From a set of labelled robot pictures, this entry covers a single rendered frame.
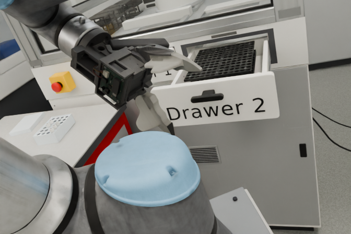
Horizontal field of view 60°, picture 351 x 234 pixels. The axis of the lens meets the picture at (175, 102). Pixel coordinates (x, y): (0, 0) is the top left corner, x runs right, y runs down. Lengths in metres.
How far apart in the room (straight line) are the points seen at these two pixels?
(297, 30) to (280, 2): 0.09
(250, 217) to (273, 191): 0.76
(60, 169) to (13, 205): 0.07
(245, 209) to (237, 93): 0.26
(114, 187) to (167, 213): 0.07
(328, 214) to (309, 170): 0.40
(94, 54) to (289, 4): 0.61
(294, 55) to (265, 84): 0.33
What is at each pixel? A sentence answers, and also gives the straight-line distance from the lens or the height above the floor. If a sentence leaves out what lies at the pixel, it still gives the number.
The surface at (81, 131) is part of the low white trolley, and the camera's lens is 1.08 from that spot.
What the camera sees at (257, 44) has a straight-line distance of 1.02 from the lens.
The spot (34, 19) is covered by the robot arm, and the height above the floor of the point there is 1.17.
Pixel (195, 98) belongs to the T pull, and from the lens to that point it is 0.68.
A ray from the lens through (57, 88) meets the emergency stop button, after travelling 1.22.
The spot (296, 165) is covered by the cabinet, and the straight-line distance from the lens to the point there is 1.23.
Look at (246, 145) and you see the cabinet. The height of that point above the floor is 0.50.
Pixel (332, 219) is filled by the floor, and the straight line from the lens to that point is 1.59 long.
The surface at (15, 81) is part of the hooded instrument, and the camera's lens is 1.74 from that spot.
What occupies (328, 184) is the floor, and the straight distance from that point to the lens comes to 1.74.
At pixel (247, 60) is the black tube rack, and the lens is 0.84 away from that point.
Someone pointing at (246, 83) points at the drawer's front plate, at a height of 0.91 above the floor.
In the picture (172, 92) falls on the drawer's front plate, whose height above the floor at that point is 0.92.
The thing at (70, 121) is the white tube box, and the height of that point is 0.78.
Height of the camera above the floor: 1.21
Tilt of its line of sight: 26 degrees down
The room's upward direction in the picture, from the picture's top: 17 degrees counter-clockwise
